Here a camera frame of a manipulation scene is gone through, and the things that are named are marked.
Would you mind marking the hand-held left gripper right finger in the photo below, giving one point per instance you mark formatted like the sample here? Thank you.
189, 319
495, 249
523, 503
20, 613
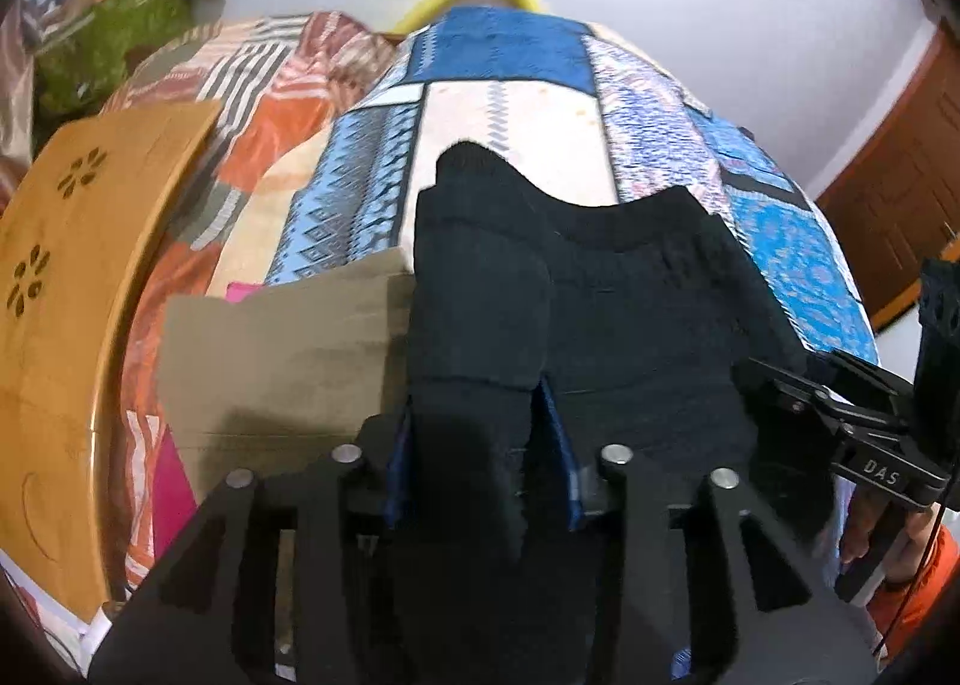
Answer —
559, 460

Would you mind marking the patchwork printed bedsheet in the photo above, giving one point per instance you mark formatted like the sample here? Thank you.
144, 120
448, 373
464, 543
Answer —
525, 123

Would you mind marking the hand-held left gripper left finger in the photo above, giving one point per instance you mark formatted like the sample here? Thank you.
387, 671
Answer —
400, 475

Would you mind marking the brown wooden door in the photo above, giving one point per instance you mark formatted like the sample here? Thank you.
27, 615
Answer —
900, 190

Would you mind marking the wooden bed board flower cutouts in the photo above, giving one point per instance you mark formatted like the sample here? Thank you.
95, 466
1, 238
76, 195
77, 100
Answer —
60, 355

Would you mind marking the person's right forearm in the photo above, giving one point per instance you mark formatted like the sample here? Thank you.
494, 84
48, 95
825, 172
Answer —
926, 602

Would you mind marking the green patterned cloth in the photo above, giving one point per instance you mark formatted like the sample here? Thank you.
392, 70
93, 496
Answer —
112, 40

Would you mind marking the person's right hand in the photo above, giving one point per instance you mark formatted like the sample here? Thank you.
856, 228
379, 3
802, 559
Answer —
861, 527

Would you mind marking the olive green pants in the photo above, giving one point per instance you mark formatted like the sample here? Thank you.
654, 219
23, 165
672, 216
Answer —
285, 355

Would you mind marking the black pants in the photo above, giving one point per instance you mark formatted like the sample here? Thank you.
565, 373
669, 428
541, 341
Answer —
637, 317

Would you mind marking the orange striped blanket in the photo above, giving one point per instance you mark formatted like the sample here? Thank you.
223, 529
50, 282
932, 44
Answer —
262, 130

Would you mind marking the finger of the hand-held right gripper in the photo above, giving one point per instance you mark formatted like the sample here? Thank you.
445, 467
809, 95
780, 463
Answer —
787, 392
862, 374

